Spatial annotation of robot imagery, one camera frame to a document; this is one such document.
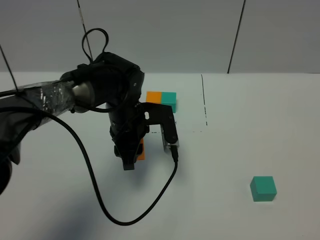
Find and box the template orange cube block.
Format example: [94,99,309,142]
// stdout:
[146,91,162,104]

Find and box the template teal cube block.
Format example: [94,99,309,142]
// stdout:
[161,92,177,113]

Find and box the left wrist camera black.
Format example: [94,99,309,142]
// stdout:
[141,102,179,156]

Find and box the black left camera cable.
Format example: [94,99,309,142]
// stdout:
[0,27,180,226]

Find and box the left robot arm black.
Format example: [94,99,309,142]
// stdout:
[0,52,147,191]

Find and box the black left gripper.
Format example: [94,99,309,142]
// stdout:
[107,99,147,171]

